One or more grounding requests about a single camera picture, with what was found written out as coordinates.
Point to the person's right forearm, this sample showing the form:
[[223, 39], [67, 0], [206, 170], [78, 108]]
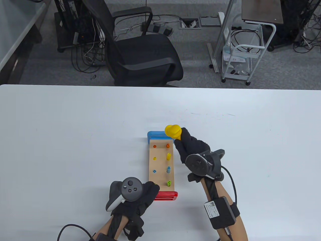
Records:
[[223, 190]]

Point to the person's left hand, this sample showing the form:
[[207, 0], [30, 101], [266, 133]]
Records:
[[148, 195]]

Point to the grey right hand controller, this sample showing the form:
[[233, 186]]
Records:
[[199, 164]]

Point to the black office chair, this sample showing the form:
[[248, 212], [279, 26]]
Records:
[[143, 55]]

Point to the yellow toy hammer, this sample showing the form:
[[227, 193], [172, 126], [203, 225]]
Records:
[[172, 131]]

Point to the black left wrist sensor box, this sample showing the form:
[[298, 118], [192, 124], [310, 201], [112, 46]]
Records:
[[102, 237]]

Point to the black power strip with adapters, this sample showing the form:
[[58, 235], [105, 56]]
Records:
[[160, 28]]

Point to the rainbow hammer bench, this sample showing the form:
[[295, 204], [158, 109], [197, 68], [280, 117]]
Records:
[[161, 175]]

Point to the brown side tabletop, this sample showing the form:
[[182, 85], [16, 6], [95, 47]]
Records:
[[262, 11]]

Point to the person's right hand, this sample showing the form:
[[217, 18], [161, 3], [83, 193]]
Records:
[[191, 146]]

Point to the grey left hand controller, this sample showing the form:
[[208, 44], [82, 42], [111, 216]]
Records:
[[130, 189]]

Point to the open floor outlet box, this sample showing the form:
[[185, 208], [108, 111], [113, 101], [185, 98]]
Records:
[[189, 23]]

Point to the white rolling cart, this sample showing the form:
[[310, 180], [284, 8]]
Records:
[[237, 75]]

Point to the grey floor cover plate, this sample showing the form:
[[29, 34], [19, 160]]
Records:
[[210, 21]]

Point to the grey desk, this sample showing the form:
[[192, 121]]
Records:
[[15, 27]]

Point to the grey hand controller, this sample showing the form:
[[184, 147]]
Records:
[[199, 164], [130, 189]]

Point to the wooden plank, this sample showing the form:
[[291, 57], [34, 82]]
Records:
[[168, 156]]

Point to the aluminium frame stand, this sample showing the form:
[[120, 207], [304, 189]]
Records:
[[223, 32]]

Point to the black equipment rack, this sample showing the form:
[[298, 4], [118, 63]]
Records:
[[70, 27]]

